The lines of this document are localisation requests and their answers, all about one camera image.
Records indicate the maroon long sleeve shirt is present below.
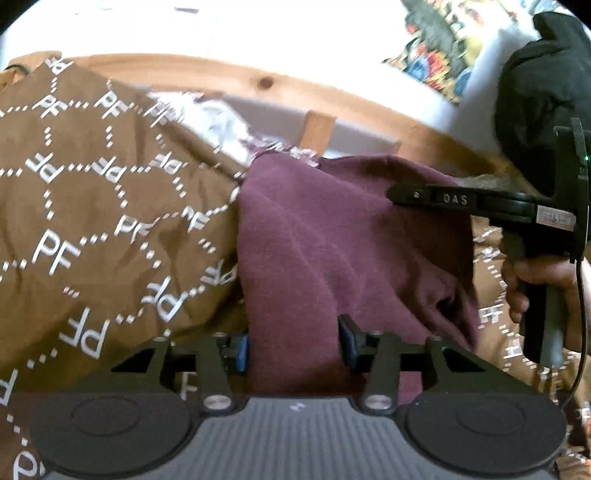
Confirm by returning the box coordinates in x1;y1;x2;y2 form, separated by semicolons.
238;153;479;396

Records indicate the person's right hand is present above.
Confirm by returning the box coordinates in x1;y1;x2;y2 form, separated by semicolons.
502;257;582;353

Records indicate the black puffy jacket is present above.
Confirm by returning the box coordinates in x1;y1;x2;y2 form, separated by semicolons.
494;12;590;196

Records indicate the brown PF patterned blanket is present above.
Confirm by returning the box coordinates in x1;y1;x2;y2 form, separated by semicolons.
0;57;591;480

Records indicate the colourful mushroom poster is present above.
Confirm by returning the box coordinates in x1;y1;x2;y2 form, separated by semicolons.
383;0;523;105

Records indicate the white floral bed sheet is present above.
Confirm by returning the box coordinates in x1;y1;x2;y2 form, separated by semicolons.
147;91;318;168

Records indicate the black cable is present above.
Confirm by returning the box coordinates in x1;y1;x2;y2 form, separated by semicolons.
556;257;590;411

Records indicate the wooden bed frame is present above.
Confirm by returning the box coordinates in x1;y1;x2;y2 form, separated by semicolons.
1;52;510;183

